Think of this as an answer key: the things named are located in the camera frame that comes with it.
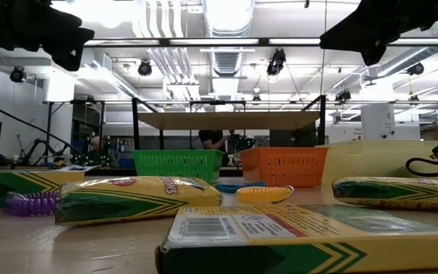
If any small black lab robot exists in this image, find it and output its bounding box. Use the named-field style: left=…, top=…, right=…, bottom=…
left=237, top=132, right=257, bottom=150

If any small yellow crayon pack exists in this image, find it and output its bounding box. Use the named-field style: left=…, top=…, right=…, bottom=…
left=332, top=176, right=438, bottom=211
left=54, top=175, right=223, bottom=227

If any wooden desk shelf riser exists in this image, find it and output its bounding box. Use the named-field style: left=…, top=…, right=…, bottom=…
left=131, top=94, right=327, bottom=176

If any thin black cable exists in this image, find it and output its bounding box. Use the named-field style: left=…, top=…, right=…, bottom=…
left=0, top=95, right=94, bottom=167

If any large yellow crayon box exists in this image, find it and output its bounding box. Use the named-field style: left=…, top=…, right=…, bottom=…
left=154, top=204, right=438, bottom=274

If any blue coil bracelet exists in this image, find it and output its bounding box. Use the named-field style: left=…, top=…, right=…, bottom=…
left=214, top=181, right=268, bottom=194

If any purple coil bracelet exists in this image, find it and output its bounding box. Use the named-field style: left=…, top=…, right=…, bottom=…
left=2, top=190, right=62, bottom=218

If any black metal rig frame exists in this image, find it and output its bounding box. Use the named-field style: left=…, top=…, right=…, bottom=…
left=84, top=37, right=438, bottom=48

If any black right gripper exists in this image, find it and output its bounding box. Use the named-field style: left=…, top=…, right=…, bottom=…
left=319, top=0, right=433, bottom=66

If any orange plastic basket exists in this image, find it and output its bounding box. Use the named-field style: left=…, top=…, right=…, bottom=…
left=237, top=146, right=329, bottom=189

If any black steel rack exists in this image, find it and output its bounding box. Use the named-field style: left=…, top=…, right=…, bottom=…
left=43, top=98, right=438, bottom=170

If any black ceiling spotlight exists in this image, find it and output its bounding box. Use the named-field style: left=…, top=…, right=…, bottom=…
left=335, top=89, right=352, bottom=104
left=266, top=48, right=287, bottom=77
left=9, top=66, right=27, bottom=84
left=407, top=62, right=425, bottom=76
left=137, top=59, right=154, bottom=77

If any silver ceiling duct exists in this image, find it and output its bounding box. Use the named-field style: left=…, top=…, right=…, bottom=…
left=202, top=0, right=256, bottom=77

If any yellow-orange coil bracelet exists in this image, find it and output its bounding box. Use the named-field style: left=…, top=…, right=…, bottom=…
left=236, top=184, right=295, bottom=204

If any white pillar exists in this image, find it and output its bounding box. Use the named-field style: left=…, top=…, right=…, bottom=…
left=360, top=103, right=397, bottom=141

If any person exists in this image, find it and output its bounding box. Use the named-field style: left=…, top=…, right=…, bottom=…
left=198, top=129, right=239, bottom=151
left=89, top=135, right=110, bottom=167

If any green plastic basket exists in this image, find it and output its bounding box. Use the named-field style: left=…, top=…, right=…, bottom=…
left=133, top=148, right=226, bottom=185

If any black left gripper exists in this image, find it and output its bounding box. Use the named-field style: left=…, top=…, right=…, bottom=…
left=38, top=5, right=95, bottom=72

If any yellow plastic basket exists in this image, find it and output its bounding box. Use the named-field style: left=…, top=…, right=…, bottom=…
left=316, top=139, right=438, bottom=183

